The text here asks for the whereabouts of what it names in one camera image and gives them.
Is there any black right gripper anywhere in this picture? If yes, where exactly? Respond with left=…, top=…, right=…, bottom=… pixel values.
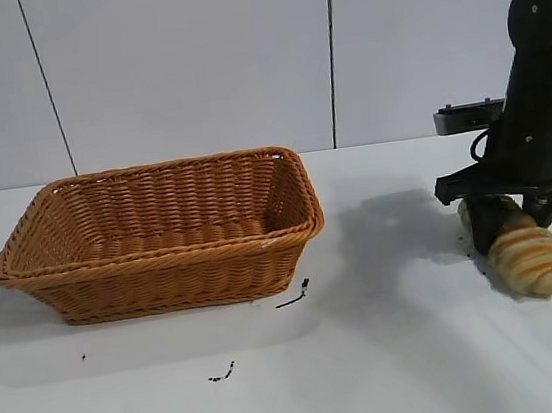
left=418, top=47, right=552, bottom=262

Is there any long striped bread loaf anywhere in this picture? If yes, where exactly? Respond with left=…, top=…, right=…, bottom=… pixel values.
left=455, top=187, right=552, bottom=308

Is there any brown woven wicker basket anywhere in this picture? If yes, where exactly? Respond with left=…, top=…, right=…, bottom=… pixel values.
left=0, top=140, right=334, bottom=336

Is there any black camera cable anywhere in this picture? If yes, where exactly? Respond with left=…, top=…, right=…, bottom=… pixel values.
left=466, top=124, right=501, bottom=164

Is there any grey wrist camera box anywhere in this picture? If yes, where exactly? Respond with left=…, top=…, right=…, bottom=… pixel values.
left=431, top=96, right=510, bottom=139

